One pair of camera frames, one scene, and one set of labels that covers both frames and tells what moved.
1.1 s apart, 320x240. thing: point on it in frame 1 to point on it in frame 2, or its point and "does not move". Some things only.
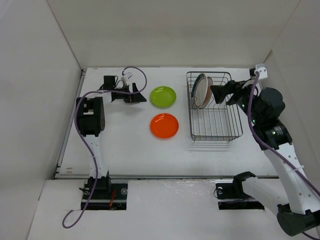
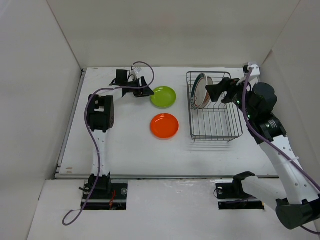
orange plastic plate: (164, 126) does not move
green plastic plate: (163, 97) does not move
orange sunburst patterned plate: (210, 83) does not move
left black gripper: (135, 98) to (146, 92)
